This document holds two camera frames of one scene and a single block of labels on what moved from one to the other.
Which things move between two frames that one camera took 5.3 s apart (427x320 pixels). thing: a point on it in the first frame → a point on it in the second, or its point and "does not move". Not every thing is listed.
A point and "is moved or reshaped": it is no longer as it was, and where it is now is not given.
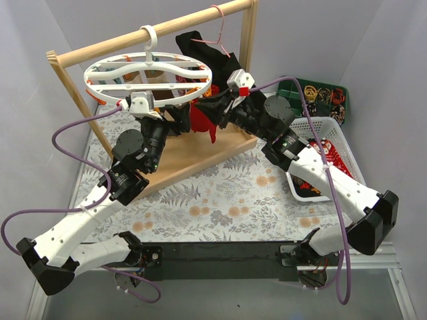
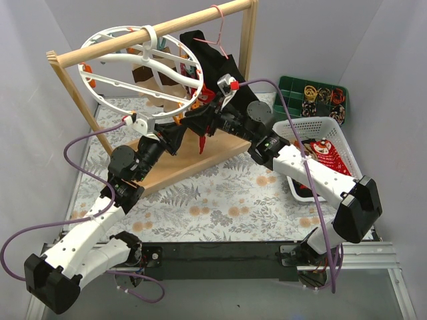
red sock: (199, 122) is moved or reshaped
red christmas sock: (331, 155) does not move
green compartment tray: (322, 100) does not move
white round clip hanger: (172, 77) is moved or reshaped
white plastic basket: (330, 130) does not move
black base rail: (267, 261) does not move
